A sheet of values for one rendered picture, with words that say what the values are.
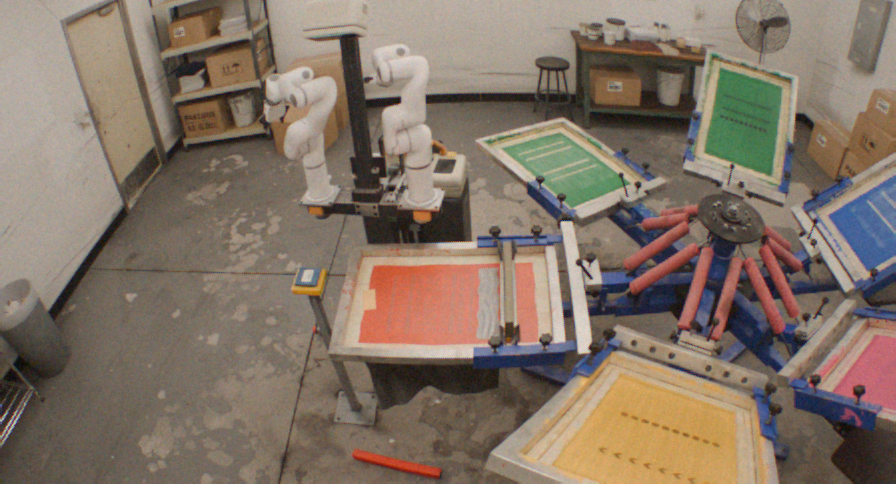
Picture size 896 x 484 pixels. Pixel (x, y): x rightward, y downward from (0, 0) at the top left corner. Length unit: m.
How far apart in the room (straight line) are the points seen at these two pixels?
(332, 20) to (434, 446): 2.00
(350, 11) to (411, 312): 1.08
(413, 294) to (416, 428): 0.96
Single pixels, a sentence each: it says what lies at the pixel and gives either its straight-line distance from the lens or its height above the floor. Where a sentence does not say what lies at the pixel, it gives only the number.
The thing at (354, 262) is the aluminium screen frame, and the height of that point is 0.99.
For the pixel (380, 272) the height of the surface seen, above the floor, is 0.95.
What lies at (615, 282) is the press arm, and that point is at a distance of 1.95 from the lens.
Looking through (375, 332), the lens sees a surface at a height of 0.95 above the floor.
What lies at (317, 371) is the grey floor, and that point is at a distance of 3.10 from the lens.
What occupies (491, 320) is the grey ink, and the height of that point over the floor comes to 0.96.
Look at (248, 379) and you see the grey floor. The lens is 3.21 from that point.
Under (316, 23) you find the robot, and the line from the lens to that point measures 1.79.
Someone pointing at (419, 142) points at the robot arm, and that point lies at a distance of 2.00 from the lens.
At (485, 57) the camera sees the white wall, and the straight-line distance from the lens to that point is 5.51.
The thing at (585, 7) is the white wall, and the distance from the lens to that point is 5.44.
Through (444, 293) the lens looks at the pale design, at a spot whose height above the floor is 0.95.
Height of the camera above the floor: 2.35
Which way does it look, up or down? 38 degrees down
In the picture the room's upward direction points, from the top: 5 degrees counter-clockwise
